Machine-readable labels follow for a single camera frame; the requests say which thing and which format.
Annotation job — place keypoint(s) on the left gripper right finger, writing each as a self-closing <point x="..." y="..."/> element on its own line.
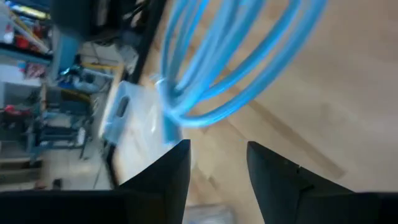
<point x="280" y="193"/>

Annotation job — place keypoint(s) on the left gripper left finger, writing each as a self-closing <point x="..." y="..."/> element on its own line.
<point x="168" y="186"/>

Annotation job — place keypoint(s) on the clear plastic bin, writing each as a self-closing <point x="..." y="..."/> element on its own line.
<point x="133" y="124"/>

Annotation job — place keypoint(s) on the blue metal cart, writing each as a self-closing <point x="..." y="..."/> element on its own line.
<point x="62" y="137"/>

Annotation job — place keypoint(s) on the blue box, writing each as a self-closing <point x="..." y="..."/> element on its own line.
<point x="65" y="53"/>

